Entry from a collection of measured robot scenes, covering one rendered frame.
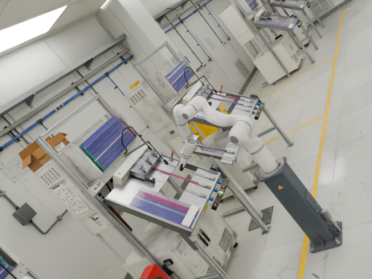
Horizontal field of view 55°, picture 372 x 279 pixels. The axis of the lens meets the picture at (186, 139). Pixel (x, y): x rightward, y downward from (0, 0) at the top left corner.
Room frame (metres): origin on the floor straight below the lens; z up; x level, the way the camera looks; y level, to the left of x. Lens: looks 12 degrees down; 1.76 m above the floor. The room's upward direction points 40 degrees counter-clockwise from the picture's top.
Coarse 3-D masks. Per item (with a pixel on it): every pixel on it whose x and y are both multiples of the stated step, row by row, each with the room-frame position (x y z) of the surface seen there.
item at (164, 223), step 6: (108, 198) 2.65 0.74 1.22; (108, 204) 2.66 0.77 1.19; (114, 204) 2.63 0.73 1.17; (120, 204) 2.60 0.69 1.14; (126, 210) 2.59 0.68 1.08; (132, 210) 2.56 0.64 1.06; (138, 210) 2.54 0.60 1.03; (138, 216) 2.56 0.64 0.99; (144, 216) 2.52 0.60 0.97; (150, 216) 2.49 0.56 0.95; (156, 216) 2.49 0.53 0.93; (156, 222) 2.49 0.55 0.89; (162, 222) 2.46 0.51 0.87; (168, 222) 2.44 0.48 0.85; (168, 228) 2.45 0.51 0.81; (174, 228) 2.42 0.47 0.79; (180, 228) 2.39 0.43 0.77; (186, 228) 2.39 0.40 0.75; (186, 234) 2.39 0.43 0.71
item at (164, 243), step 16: (208, 208) 3.05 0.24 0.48; (208, 224) 2.94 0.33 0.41; (224, 224) 3.07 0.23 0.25; (144, 240) 3.09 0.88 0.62; (160, 240) 2.85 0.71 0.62; (176, 240) 2.64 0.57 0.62; (192, 240) 2.74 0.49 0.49; (208, 240) 2.84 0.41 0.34; (224, 240) 2.96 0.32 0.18; (128, 256) 3.04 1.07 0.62; (160, 256) 2.65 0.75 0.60; (176, 256) 2.56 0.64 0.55; (192, 256) 2.65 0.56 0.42; (224, 256) 2.86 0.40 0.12; (128, 272) 2.96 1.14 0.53; (176, 272) 2.64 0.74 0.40; (192, 272) 2.57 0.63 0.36; (208, 272) 2.66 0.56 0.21
